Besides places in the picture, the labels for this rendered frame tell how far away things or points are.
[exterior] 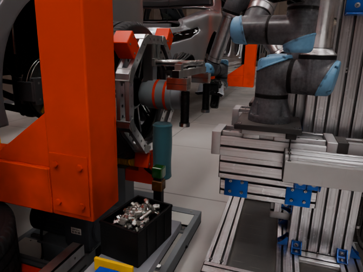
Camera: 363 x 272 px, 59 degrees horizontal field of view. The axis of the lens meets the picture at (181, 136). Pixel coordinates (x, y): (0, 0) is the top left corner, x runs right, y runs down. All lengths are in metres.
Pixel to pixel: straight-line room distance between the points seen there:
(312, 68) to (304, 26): 0.26
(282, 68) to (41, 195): 0.90
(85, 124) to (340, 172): 0.78
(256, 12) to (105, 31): 0.44
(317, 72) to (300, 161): 0.28
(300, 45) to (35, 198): 0.94
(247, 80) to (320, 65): 3.95
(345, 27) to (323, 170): 0.54
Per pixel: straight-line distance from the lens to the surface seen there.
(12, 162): 1.21
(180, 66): 1.29
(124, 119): 1.34
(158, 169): 1.11
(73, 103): 0.98
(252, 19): 0.91
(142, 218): 1.01
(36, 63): 1.72
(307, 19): 0.87
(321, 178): 1.08
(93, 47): 0.98
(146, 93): 1.49
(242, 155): 1.19
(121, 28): 1.44
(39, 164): 1.15
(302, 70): 1.11
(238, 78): 5.04
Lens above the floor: 1.06
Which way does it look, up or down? 15 degrees down
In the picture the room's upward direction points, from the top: 1 degrees clockwise
